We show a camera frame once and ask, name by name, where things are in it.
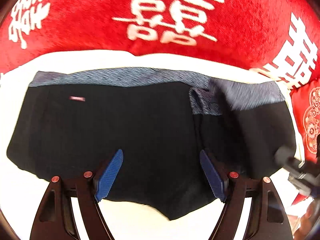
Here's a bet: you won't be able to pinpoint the red ornament pillow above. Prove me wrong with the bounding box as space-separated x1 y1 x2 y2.
291 82 320 161

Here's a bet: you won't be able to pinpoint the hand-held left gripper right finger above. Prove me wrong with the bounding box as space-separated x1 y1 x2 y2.
199 150 293 240

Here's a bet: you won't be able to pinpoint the cream blanket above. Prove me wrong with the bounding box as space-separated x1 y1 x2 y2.
0 50 307 240

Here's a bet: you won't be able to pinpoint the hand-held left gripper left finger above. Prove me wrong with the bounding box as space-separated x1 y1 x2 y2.
29 149 124 240

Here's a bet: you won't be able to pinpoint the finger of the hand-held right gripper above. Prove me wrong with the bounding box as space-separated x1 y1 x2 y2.
274 147 305 171

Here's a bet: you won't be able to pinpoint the red printed blanket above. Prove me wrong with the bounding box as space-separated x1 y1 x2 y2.
0 0 320 90

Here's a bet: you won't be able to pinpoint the black pants with blue stripes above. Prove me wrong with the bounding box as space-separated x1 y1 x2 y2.
6 66 298 221

